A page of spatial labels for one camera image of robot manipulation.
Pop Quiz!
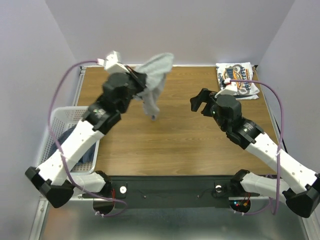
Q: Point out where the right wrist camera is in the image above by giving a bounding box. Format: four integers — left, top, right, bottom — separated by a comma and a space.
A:
215, 78, 238, 98

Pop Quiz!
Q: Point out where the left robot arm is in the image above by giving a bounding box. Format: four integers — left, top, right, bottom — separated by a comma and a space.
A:
25, 69, 147, 208

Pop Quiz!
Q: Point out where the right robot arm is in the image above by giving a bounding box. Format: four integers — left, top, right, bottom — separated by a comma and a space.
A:
190, 88, 320, 218

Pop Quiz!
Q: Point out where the white plastic laundry basket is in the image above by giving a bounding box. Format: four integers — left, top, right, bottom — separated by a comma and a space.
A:
37, 106, 100, 176

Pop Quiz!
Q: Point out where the grey tank top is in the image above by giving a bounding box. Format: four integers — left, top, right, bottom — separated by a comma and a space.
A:
134, 52, 174, 120

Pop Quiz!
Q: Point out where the folded white printed tank top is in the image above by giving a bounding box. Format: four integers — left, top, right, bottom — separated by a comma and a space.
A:
215, 62, 260, 100

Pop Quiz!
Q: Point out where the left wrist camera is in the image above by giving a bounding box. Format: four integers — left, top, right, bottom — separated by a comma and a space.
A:
97, 50, 129, 74

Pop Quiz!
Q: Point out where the blue tank top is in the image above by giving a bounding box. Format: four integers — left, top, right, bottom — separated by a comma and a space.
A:
48, 125, 96, 166

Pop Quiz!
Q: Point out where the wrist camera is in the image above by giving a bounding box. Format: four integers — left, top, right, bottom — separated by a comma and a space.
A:
215, 78, 238, 98
97, 50, 129, 74

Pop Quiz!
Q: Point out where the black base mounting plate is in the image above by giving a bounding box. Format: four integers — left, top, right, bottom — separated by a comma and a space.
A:
99, 175, 249, 209

